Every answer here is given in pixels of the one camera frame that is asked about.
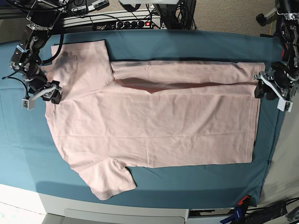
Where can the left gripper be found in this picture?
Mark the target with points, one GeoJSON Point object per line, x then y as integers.
{"type": "Point", "coordinates": [279, 81]}

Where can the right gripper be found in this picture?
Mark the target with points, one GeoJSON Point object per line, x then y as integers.
{"type": "Point", "coordinates": [48, 91]}

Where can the teal table cloth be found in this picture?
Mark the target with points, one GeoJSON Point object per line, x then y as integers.
{"type": "Point", "coordinates": [29, 159]}

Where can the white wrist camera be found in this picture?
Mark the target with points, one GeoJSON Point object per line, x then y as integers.
{"type": "Point", "coordinates": [28, 104]}
{"type": "Point", "coordinates": [284, 105]}

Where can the orange black clamp lower right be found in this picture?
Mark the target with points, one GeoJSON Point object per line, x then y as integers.
{"type": "Point", "coordinates": [245, 201]}

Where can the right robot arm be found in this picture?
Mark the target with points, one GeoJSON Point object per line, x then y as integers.
{"type": "Point", "coordinates": [42, 17]}

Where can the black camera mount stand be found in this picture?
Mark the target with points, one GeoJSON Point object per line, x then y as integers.
{"type": "Point", "coordinates": [167, 13]}

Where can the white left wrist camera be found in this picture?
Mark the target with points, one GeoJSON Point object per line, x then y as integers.
{"type": "Point", "coordinates": [284, 105]}

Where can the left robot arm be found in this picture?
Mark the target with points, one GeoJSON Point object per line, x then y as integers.
{"type": "Point", "coordinates": [287, 30]}

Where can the white power strip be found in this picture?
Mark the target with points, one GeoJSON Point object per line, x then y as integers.
{"type": "Point", "coordinates": [118, 19]}

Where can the pink T-shirt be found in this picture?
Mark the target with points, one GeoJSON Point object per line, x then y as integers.
{"type": "Point", "coordinates": [115, 115]}

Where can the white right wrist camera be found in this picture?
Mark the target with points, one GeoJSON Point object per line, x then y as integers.
{"type": "Point", "coordinates": [28, 104]}

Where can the black caster wheel leg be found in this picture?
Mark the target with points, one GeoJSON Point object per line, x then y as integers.
{"type": "Point", "coordinates": [269, 17]}

